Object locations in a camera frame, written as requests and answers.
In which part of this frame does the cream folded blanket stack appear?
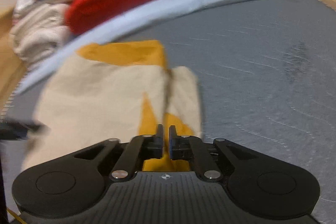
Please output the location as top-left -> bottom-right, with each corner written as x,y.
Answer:
10,3 -> 71,71

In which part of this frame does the wooden bed headboard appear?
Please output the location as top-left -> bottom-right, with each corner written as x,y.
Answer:
0,7 -> 26,110

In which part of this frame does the beige and mustard hoodie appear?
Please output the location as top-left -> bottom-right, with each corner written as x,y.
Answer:
23,40 -> 202,169

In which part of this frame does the light blue folded sheet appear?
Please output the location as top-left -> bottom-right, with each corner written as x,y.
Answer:
15,0 -> 308,96

